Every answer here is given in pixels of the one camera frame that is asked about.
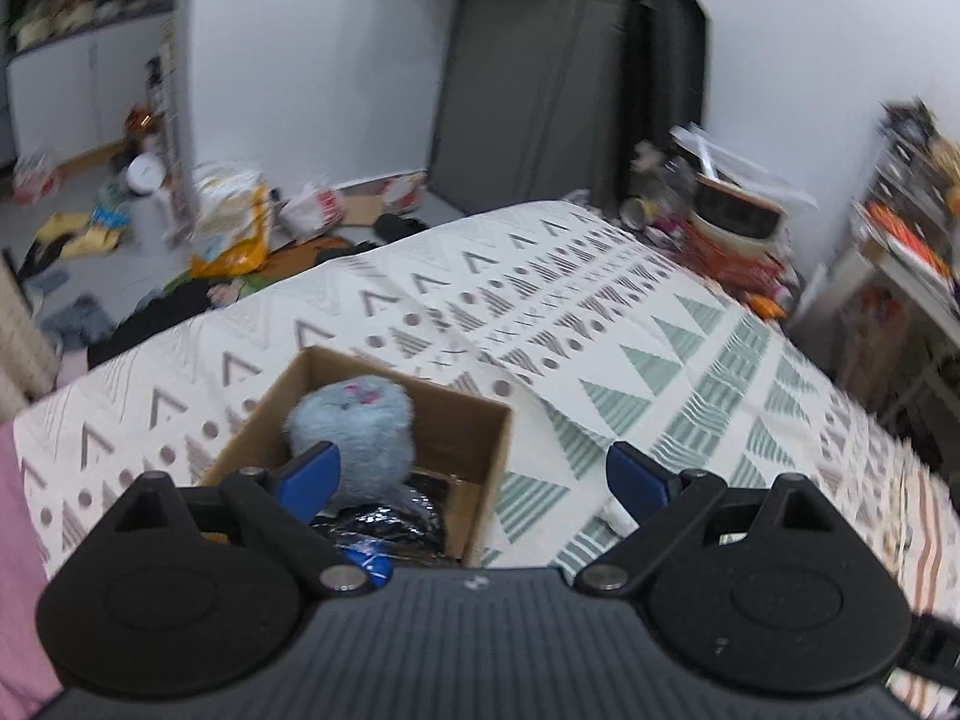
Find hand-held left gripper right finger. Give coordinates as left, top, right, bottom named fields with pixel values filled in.
left=574, top=441, right=837, bottom=593

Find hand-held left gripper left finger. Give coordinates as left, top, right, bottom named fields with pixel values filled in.
left=86, top=441, right=376, bottom=593

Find blue-grey fluffy plush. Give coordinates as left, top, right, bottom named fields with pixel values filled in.
left=283, top=375, right=417, bottom=503

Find black shiny packet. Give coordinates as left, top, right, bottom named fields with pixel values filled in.
left=311, top=469, right=460, bottom=563

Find cardboard box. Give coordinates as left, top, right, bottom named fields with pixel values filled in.
left=199, top=345, right=513, bottom=569

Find patterned fringed blanket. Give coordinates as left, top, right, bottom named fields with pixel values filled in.
left=13, top=199, right=960, bottom=717

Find dark clothes pile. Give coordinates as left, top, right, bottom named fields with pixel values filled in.
left=86, top=277, right=252, bottom=370

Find white plastic bag red print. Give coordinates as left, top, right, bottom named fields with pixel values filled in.
left=279, top=184, right=347, bottom=237

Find white and yellow sack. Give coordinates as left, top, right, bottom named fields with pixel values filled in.
left=189, top=161, right=272, bottom=278

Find pink bed sheet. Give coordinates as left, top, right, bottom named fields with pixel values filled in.
left=0, top=420, right=65, bottom=717

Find polka dot cloth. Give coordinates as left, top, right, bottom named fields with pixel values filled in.
left=0, top=255, right=61, bottom=421

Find yellow slipper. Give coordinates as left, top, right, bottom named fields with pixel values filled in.
left=37, top=211, right=91, bottom=241
left=64, top=229, right=121, bottom=260

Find clear plastic bag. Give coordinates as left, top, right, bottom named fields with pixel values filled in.
left=670, top=124, right=818, bottom=207

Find white shelf with clutter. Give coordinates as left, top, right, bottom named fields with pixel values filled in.
left=851, top=202, right=960, bottom=421

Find red patterned packet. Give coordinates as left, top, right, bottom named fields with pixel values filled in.
left=862, top=199, right=957, bottom=278

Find grey door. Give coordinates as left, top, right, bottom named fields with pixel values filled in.
left=427, top=0, right=638, bottom=215

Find black flat panel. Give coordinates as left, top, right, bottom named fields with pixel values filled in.
left=626, top=0, right=710, bottom=196

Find white kitchen cabinets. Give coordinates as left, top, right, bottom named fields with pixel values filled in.
left=0, top=0, right=181, bottom=166

